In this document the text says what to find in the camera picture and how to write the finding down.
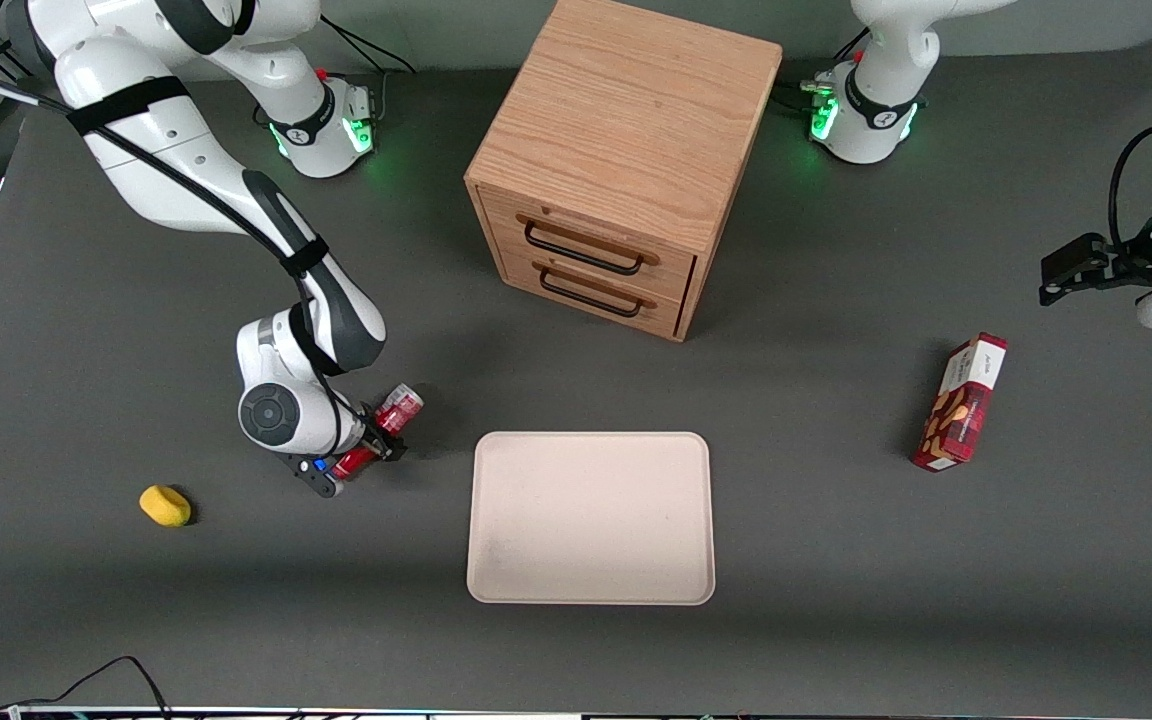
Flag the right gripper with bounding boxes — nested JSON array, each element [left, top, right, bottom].
[[340, 402, 410, 465]]

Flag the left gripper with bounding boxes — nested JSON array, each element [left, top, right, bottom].
[[1039, 234, 1152, 307]]

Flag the red coke bottle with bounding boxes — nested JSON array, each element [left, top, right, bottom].
[[329, 383, 426, 483]]

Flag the beige rectangular tray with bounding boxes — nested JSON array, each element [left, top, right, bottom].
[[466, 431, 716, 607]]

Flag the red snack box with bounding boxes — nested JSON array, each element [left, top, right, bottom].
[[912, 333, 1009, 473]]

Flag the wooden drawer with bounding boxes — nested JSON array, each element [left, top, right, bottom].
[[496, 245, 694, 339], [481, 187, 699, 301]]

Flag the yellow sponge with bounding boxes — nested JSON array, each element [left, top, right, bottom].
[[139, 485, 193, 528]]

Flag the wooden drawer cabinet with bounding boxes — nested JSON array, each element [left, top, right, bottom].
[[464, 0, 784, 343]]

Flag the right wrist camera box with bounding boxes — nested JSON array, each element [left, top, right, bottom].
[[286, 452, 345, 499]]

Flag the black drawer handle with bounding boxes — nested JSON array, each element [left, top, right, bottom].
[[538, 266, 645, 319], [523, 220, 645, 277]]

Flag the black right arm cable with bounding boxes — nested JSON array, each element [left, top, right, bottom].
[[0, 0, 377, 461]]

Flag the black loose cable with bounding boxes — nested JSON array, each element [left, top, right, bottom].
[[0, 655, 173, 720]]

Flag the black base cable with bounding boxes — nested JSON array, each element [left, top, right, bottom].
[[319, 12, 417, 73]]

